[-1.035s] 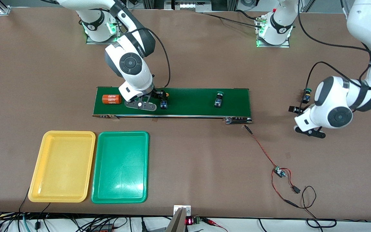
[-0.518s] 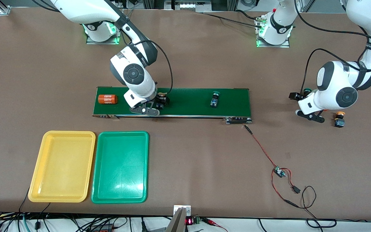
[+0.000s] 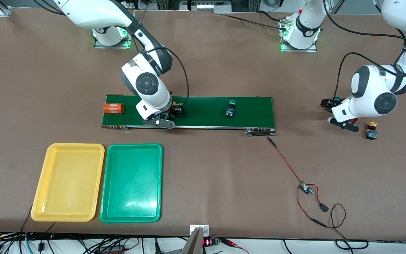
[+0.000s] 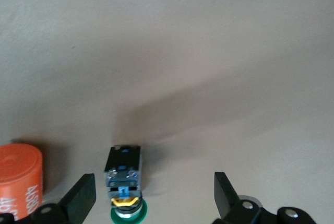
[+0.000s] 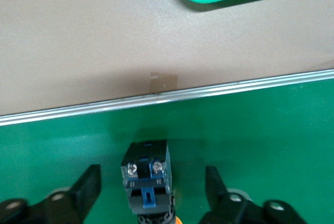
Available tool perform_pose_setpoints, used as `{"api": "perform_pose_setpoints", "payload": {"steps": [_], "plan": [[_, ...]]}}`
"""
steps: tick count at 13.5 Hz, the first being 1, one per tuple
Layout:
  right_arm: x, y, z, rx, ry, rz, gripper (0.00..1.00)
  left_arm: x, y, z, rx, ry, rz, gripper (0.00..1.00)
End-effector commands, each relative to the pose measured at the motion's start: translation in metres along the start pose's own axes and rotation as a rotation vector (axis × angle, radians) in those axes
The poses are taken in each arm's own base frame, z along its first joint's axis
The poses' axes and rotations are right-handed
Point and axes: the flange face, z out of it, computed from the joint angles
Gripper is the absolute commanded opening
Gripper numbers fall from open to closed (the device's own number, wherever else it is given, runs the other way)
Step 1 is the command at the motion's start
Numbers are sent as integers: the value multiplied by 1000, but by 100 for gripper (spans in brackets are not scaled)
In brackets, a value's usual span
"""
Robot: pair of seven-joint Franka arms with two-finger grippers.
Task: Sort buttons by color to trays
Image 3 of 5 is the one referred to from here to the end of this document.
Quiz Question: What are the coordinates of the green conveyor belt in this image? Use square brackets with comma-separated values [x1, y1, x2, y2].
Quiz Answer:
[100, 94, 277, 137]

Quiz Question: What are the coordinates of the green plastic tray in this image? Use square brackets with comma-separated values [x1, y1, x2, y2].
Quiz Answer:
[100, 143, 164, 223]

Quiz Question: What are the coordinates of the silver metal device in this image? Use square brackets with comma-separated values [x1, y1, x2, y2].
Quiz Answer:
[188, 0, 217, 11]

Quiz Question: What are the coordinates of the yellow plastic tray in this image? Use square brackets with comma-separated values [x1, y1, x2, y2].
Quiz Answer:
[31, 143, 105, 222]

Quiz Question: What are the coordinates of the gray metal stand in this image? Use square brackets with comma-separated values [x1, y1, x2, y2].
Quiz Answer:
[180, 227, 205, 254]

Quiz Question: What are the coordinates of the red clip lead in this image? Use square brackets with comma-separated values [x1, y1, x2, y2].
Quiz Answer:
[221, 238, 250, 254]

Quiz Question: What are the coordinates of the red black plug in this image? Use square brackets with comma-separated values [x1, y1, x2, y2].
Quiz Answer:
[99, 246, 126, 254]

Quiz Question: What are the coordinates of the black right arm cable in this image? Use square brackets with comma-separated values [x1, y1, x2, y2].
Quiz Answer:
[138, 48, 190, 106]

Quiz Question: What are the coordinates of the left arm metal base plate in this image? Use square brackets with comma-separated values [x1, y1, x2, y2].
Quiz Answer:
[279, 17, 318, 53]

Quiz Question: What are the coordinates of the red black conveyor wire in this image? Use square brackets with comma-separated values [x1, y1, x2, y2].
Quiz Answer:
[266, 136, 305, 187]

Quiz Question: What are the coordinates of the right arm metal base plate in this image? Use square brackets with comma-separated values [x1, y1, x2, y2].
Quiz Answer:
[93, 26, 133, 49]

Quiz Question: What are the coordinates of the red wire black connector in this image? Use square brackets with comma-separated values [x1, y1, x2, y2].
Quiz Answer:
[296, 183, 330, 228]

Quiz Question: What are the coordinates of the thin black cable loop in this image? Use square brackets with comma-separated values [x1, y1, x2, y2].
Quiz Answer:
[328, 203, 369, 250]

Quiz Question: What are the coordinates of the silver metal bracket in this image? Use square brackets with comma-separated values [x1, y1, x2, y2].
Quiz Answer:
[190, 224, 210, 236]

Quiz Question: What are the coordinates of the black cable with plug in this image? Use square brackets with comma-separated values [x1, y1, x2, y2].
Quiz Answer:
[38, 222, 56, 252]

